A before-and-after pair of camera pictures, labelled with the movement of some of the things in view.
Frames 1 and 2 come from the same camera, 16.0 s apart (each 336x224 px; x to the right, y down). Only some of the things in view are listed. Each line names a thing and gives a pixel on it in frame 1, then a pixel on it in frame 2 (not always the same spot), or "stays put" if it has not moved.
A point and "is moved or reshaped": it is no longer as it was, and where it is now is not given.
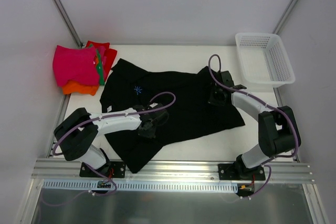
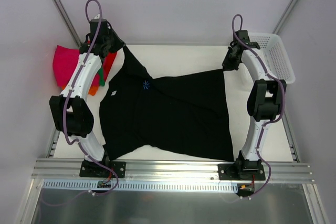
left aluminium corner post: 62,9 stays put
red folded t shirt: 106,55 stays put
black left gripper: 159,115 → 115,43
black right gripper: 217,97 → 229,62
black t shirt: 127,85 is moved or reshaped
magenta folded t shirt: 77,64 stays put
